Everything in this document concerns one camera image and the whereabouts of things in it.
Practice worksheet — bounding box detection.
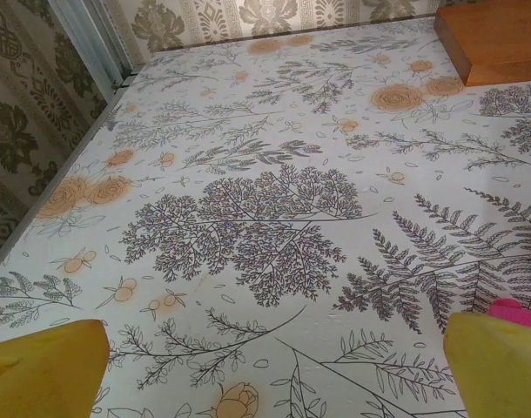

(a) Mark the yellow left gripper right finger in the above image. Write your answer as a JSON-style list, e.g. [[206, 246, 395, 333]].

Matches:
[[443, 311, 531, 418]]

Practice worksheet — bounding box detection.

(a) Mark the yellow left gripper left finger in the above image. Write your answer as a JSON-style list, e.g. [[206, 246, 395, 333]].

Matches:
[[0, 319, 110, 418]]

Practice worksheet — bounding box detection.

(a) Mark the pink lego brick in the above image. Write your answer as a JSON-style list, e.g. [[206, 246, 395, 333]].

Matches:
[[487, 298, 531, 339]]

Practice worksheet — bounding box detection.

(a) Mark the floral table cover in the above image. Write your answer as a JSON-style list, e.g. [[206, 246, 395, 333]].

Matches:
[[0, 19, 531, 418]]

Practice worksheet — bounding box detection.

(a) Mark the aluminium frame post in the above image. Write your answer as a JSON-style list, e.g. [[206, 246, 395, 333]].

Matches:
[[45, 0, 138, 92]]

